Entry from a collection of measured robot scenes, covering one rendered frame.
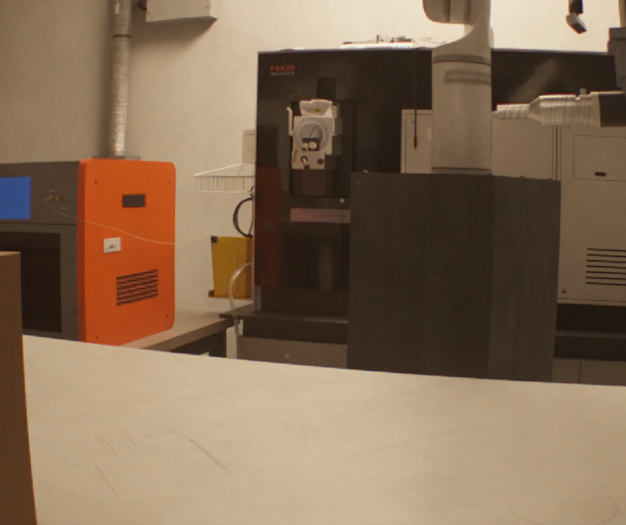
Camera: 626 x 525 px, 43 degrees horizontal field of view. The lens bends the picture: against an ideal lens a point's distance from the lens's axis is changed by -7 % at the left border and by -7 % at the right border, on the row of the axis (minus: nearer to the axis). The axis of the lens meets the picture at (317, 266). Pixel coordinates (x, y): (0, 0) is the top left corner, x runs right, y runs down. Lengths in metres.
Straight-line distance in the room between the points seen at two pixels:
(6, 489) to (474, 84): 1.08
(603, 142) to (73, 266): 1.28
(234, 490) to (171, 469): 0.05
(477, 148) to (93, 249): 0.91
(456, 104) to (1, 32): 3.30
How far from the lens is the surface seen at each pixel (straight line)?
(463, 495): 0.51
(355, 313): 1.26
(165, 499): 0.49
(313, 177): 2.13
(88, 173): 1.80
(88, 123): 3.89
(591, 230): 2.09
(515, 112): 0.61
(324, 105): 2.14
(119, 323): 1.94
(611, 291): 2.11
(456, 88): 1.25
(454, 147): 1.25
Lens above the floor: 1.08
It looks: 6 degrees down
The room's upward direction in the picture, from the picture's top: 1 degrees clockwise
